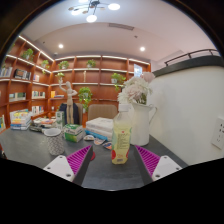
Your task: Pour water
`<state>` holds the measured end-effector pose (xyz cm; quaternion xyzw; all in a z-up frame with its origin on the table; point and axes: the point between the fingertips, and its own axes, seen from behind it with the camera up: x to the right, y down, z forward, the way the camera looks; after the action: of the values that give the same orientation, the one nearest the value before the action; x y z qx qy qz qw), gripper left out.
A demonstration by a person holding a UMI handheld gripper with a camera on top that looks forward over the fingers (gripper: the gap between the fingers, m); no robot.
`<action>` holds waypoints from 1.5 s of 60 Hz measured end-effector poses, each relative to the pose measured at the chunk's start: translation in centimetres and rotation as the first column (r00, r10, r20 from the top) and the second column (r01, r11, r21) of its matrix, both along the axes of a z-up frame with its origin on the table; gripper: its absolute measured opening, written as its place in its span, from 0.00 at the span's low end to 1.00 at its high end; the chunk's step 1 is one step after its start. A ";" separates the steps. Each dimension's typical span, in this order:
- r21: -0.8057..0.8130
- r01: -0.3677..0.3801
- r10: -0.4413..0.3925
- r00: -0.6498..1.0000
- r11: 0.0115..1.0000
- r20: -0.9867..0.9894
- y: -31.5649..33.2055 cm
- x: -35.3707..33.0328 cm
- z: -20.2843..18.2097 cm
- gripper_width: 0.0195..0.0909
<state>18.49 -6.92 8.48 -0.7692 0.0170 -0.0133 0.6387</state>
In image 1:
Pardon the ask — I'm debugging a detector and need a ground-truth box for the dark blue chair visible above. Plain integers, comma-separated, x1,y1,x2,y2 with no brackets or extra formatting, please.
58,102,81,126

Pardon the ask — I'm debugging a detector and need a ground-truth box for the white mug triangle line pattern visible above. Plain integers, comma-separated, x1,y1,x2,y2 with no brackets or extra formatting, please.
43,128,65,157

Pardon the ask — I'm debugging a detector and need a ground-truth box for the blue flat book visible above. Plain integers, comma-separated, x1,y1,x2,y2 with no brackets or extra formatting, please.
84,129,113,142

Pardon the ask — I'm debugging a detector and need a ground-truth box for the dark magazine book pile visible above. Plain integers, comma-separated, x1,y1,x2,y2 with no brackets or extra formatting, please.
29,116,58,134

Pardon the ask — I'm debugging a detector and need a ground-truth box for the dark metal railing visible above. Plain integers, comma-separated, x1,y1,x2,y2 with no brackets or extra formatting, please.
163,48,221,67

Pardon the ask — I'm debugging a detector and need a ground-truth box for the pink white flower bouquet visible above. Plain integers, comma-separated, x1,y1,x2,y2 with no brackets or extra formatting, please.
117,71,156,106

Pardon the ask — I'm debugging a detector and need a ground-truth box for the wooden artist mannequin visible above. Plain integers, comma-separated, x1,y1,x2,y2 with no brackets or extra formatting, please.
58,80,78,125

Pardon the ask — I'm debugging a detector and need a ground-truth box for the colourful book stack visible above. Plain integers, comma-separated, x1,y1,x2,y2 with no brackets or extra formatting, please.
9,109,33,132

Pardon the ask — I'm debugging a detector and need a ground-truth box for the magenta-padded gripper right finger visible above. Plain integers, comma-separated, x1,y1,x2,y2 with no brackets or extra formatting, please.
132,145,183,187

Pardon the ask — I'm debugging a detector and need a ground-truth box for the tan upholstered chair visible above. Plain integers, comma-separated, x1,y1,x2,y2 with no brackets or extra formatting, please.
87,103,119,123

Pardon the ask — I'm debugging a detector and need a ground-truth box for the white wall socket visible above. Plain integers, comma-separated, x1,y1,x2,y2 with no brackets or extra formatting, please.
211,115,224,150

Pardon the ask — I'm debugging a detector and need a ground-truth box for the branched ceiling lamp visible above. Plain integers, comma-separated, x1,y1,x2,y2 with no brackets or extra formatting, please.
68,0,122,24

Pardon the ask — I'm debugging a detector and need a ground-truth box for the wooden wall shelf unit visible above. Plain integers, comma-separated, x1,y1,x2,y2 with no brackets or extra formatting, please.
0,34,153,134

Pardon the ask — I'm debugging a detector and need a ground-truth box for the green white tissue box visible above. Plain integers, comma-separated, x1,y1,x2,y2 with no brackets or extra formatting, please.
63,123,87,144

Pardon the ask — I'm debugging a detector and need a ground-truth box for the ceiling air vent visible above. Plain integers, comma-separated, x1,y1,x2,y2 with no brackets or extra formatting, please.
107,22,135,32

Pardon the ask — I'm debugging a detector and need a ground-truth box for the yellow drink bottle white cap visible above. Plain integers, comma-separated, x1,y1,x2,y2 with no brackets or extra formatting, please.
110,103,133,165

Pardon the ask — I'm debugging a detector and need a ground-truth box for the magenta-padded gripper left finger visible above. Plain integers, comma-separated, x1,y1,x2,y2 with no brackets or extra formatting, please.
43,145,95,187

